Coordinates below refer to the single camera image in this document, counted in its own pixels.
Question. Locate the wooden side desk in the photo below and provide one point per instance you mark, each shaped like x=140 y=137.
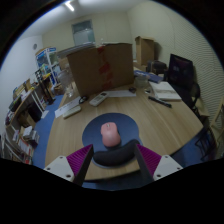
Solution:
x=25 y=103

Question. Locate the white remote control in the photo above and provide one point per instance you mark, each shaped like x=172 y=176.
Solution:
x=98 y=99

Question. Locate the clear plastic container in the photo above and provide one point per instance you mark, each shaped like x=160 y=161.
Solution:
x=141 y=81

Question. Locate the small black object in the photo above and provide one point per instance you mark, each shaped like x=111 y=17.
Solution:
x=132 y=89

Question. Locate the grey door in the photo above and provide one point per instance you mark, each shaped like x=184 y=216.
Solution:
x=83 y=33

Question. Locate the black pen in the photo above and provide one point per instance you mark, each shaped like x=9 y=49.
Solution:
x=160 y=101

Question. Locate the pile of books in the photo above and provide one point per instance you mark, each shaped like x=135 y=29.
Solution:
x=23 y=141

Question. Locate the large brown cardboard box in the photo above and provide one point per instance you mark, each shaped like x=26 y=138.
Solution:
x=96 y=70

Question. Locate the pink computer mouse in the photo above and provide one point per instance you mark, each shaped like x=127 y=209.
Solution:
x=110 y=135

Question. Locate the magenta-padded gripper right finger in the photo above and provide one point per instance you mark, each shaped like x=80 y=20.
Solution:
x=150 y=160

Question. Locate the blue mouse pad, black wrist rest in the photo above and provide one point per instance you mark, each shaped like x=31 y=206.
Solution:
x=128 y=128

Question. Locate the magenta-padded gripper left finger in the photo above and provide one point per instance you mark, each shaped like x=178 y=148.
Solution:
x=80 y=160

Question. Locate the blue book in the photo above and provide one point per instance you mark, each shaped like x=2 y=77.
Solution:
x=151 y=76

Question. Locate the white flat bar device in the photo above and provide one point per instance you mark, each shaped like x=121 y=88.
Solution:
x=72 y=112

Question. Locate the fluorescent ceiling light tube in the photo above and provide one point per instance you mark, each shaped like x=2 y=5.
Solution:
x=69 y=5

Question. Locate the blue white shelf cabinet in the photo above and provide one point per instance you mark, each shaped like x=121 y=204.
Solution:
x=48 y=61

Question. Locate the round wall clock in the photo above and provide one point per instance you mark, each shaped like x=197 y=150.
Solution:
x=34 y=46

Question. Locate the tall open cardboard box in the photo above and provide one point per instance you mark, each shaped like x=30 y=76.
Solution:
x=145 y=50

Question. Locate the black office chair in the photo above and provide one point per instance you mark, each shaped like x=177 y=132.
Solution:
x=180 y=71

